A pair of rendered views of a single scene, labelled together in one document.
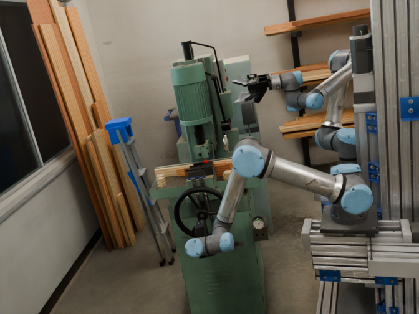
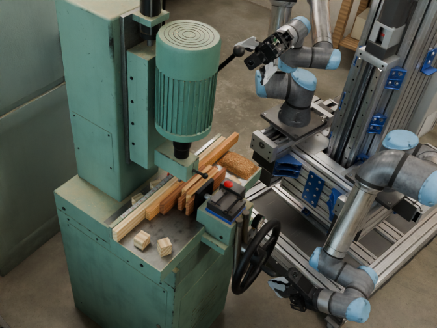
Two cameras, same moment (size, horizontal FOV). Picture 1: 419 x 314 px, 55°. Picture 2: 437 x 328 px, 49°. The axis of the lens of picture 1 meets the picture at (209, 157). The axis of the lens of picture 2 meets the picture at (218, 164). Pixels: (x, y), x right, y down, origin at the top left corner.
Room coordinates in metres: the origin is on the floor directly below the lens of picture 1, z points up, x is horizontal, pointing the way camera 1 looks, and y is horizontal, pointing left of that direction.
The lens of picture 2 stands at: (1.62, 1.09, 2.13)
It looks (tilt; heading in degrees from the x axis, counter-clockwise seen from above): 43 degrees down; 291
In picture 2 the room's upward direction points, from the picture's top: 8 degrees clockwise
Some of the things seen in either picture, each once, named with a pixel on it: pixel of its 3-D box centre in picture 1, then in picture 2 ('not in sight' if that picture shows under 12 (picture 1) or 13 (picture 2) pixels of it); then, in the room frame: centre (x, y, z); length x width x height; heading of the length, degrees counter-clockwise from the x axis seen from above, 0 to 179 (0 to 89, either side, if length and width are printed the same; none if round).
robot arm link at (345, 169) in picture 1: (346, 180); (398, 149); (1.50, -0.53, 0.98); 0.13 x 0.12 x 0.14; 171
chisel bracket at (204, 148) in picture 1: (202, 149); (176, 161); (2.17, 0.03, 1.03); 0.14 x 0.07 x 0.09; 171
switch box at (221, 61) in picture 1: (220, 73); not in sight; (2.45, -0.15, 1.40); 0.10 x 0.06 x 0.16; 171
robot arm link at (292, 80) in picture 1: (290, 80); (294, 31); (1.99, -0.47, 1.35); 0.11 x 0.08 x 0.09; 81
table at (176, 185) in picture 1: (205, 184); (203, 211); (2.04, 0.05, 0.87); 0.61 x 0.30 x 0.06; 81
